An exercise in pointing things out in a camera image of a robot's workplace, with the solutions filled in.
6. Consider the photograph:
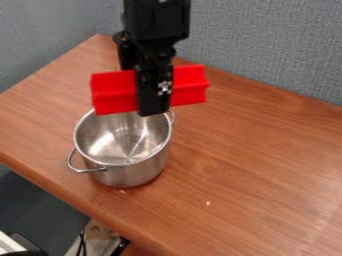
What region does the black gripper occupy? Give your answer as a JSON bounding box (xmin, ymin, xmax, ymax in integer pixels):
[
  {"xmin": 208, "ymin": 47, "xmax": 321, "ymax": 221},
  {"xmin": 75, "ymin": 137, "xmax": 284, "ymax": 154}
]
[{"xmin": 113, "ymin": 0, "xmax": 190, "ymax": 117}]

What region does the red rectangular block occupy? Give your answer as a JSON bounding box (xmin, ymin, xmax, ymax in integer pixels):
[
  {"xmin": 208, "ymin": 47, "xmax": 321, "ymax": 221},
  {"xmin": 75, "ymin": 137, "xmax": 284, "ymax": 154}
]
[{"xmin": 89, "ymin": 64, "xmax": 209, "ymax": 115}]

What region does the stainless steel pot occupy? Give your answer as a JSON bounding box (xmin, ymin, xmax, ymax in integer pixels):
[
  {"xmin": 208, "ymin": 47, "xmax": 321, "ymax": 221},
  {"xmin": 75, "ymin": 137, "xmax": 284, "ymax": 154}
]
[{"xmin": 66, "ymin": 110, "xmax": 176, "ymax": 188}]

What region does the white object bottom left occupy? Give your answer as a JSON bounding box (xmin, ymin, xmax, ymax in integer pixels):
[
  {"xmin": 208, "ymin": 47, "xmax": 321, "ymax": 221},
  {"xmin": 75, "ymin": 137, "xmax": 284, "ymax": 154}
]
[{"xmin": 0, "ymin": 230, "xmax": 46, "ymax": 256}]

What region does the table leg bracket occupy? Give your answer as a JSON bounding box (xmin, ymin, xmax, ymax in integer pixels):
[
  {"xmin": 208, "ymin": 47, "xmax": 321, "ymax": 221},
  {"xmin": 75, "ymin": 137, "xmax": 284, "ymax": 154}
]
[{"xmin": 63, "ymin": 219, "xmax": 129, "ymax": 256}]

